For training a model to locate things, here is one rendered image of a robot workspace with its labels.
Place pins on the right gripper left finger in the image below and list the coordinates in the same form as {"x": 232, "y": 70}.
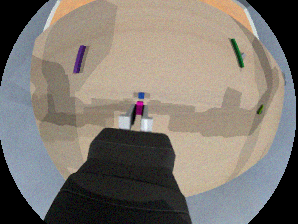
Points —
{"x": 126, "y": 121}

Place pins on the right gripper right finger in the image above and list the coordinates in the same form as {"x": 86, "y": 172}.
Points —
{"x": 146, "y": 121}

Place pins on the purple rod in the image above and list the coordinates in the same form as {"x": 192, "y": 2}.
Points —
{"x": 80, "y": 53}

